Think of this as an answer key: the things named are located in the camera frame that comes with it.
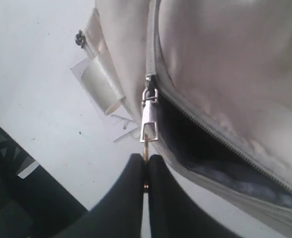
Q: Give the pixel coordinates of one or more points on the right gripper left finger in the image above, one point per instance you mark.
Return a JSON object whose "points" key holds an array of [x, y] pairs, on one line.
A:
{"points": [[119, 213]]}

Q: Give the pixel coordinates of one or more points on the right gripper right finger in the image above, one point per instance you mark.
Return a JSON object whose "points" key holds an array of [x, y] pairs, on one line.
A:
{"points": [[173, 214]]}

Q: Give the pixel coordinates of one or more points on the cream fabric duffel bag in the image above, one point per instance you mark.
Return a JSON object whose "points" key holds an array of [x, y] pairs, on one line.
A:
{"points": [[210, 83]]}

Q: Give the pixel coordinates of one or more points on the white square hang tag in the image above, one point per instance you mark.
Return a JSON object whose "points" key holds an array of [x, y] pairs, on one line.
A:
{"points": [[119, 123]]}

